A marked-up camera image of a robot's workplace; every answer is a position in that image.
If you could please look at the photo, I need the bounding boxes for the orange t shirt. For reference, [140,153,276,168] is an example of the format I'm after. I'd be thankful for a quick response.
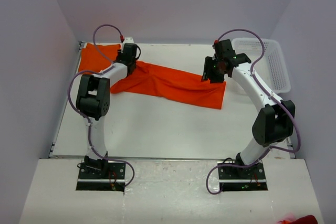
[78,44,121,72]
[110,61,226,110]

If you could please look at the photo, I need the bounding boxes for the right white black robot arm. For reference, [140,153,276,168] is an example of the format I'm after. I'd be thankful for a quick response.
[202,39,296,178]

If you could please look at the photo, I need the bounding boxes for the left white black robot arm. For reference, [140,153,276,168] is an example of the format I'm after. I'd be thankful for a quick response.
[76,43,141,178]

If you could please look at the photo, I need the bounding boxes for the folded orange t shirt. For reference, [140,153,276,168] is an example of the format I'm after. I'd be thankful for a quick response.
[78,44,121,72]

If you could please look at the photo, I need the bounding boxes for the white plastic laundry basket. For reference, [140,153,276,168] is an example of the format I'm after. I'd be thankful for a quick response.
[232,38,291,94]

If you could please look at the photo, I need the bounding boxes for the red cloth at edge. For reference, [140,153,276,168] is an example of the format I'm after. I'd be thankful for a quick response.
[277,215,318,224]

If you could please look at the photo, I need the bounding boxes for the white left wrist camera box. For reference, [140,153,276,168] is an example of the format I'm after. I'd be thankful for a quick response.
[123,37,134,44]

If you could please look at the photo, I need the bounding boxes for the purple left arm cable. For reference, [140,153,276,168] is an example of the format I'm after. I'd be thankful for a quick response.
[68,24,136,188]

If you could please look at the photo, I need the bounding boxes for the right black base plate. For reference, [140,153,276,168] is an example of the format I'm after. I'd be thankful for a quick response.
[218,163,268,192]

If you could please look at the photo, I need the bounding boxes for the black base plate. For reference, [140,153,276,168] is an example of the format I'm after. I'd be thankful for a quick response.
[218,163,268,192]
[76,162,125,192]

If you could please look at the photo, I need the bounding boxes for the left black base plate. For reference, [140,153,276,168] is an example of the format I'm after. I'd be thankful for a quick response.
[76,162,125,192]

